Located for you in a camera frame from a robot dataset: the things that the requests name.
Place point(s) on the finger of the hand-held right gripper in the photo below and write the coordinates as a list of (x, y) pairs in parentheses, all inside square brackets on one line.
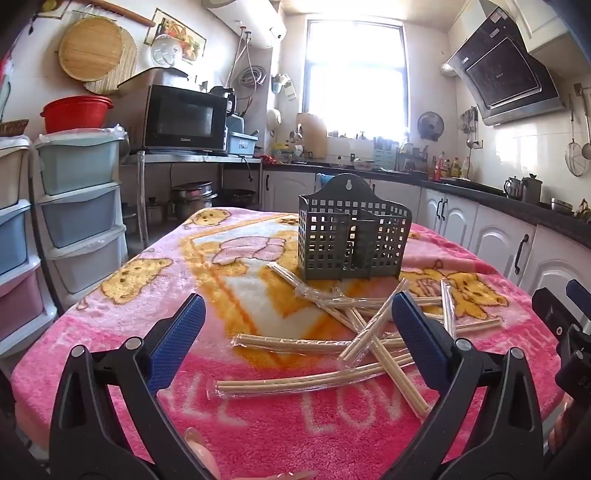
[(581, 297), (551, 311)]

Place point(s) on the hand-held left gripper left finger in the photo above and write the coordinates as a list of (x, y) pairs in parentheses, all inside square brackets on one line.
[(178, 339)]

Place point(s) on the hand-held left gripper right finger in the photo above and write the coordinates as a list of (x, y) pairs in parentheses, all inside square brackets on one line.
[(418, 339)]

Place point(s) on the bunch of chopsticks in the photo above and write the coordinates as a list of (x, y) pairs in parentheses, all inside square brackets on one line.
[(277, 344)]

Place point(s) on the grey perforated utensil holder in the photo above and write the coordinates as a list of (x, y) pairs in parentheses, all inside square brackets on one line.
[(323, 249)]

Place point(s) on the person's right hand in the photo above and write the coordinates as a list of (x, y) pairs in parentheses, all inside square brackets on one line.
[(558, 429)]

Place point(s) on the person's left hand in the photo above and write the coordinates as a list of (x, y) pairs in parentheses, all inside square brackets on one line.
[(203, 450)]

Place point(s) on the brown lumpy food pile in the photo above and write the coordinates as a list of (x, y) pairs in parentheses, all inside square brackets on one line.
[(582, 210)]

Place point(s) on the steel bowl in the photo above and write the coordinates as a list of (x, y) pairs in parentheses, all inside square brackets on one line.
[(561, 206)]

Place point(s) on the white kitchen base cabinets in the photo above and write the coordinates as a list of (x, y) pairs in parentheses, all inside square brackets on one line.
[(489, 230)]

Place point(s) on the pink printed blanket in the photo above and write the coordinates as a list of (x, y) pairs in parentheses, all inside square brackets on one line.
[(258, 429)]

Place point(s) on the small lidded steel pot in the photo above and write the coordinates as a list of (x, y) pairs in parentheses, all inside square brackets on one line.
[(156, 211)]

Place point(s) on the steel kettle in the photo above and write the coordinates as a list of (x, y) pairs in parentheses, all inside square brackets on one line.
[(511, 187)]

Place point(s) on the large steel pot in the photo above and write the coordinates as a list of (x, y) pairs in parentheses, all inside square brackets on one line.
[(191, 198)]

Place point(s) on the hanging steel ladle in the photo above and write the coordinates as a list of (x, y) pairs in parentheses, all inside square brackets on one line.
[(586, 150)]

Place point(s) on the black wok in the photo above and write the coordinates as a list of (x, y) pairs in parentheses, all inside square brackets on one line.
[(238, 196)]

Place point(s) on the pastel plastic drawer cabinet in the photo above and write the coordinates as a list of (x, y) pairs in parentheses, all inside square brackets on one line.
[(14, 240), (78, 217)]

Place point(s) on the row of condiment bottles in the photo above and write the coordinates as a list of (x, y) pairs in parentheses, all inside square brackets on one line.
[(450, 168)]

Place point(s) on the steel shelf table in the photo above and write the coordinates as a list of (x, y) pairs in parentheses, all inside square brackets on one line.
[(184, 158)]

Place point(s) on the small bowl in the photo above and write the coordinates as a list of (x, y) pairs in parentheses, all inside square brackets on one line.
[(364, 165)]

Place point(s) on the blue hanging plastic bin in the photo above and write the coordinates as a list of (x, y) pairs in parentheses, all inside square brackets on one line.
[(325, 179)]

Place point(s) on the green cutlery rack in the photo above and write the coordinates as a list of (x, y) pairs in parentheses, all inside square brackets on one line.
[(385, 154)]

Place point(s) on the red plastic wrapper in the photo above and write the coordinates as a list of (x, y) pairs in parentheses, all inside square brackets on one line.
[(268, 159)]

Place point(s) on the hanging kitchen tools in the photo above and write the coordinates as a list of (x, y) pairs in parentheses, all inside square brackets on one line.
[(468, 124)]

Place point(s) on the grey plastic bin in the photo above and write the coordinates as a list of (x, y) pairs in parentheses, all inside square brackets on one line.
[(242, 143)]

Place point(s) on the black microwave oven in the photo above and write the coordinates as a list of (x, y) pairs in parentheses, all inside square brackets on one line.
[(182, 120)]

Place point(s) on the grey small appliance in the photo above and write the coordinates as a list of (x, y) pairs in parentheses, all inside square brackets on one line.
[(236, 123)]

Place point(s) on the pale wooden cutting board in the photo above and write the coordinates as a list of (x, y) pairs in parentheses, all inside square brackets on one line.
[(314, 136)]

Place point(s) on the black range hood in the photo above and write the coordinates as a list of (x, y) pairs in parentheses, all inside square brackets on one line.
[(503, 78)]

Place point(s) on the white hanging colander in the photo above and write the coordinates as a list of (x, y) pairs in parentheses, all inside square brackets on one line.
[(274, 117)]

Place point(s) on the red plastic basin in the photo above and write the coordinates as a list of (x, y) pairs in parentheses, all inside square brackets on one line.
[(76, 113)]

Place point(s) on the kitchen window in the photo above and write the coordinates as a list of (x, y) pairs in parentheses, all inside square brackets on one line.
[(355, 78)]

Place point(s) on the wicker basket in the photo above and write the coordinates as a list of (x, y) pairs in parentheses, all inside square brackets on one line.
[(13, 127)]

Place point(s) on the round ribbed bamboo mat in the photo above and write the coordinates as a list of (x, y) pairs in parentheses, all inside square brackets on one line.
[(127, 69)]

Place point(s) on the clear plastic dome lid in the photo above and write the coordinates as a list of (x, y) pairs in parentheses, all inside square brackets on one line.
[(168, 51)]

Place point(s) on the round bamboo board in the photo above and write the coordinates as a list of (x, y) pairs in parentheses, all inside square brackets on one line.
[(90, 48)]

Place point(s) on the white water heater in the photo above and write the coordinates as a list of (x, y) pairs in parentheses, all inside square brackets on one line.
[(249, 21)]

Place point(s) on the wooden rolling pin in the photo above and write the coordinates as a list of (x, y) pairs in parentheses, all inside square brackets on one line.
[(129, 16)]

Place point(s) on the white wall socket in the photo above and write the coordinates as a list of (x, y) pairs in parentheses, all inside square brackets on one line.
[(477, 143)]

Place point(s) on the small round wall fan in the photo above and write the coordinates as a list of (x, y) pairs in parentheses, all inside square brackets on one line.
[(431, 125)]

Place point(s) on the white wall soap holder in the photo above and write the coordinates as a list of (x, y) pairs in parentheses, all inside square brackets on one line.
[(282, 85)]

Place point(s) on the white wall cabinet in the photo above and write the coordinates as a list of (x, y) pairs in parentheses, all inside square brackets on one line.
[(545, 23)]

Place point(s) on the fruit wall poster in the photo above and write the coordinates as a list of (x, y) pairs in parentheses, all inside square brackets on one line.
[(191, 44)]

